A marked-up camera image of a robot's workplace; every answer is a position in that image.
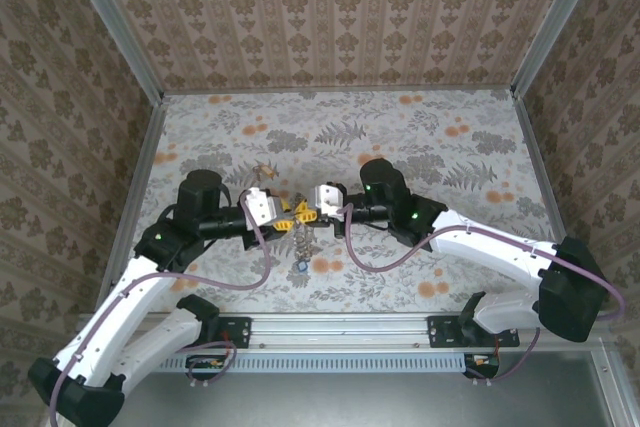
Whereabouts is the large keyring with many keys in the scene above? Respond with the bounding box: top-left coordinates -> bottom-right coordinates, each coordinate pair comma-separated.
287,191 -> 316,276

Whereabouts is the small brass key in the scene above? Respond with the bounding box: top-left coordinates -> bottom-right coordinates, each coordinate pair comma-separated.
249,161 -> 280,182

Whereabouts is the small wiring connector board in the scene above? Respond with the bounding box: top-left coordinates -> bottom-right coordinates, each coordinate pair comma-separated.
462,352 -> 502,379
185,354 -> 234,381

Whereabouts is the grey metal panel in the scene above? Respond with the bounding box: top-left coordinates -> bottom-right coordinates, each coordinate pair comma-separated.
109,349 -> 624,427

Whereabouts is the aluminium side rail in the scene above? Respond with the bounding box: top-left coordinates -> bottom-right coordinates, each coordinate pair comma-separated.
513,94 -> 571,248
102,96 -> 169,294

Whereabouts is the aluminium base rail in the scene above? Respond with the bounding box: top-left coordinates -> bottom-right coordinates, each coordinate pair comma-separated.
214,311 -> 437,351

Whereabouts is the aluminium back rail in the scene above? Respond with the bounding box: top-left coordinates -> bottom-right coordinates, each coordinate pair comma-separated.
162,88 -> 516,97

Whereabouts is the grey slotted cable duct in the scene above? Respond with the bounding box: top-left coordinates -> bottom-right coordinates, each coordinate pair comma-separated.
149,350 -> 469,374

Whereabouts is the aluminium frame post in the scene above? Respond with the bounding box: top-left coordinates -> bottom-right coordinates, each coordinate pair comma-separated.
58,0 -> 165,104
510,0 -> 610,99

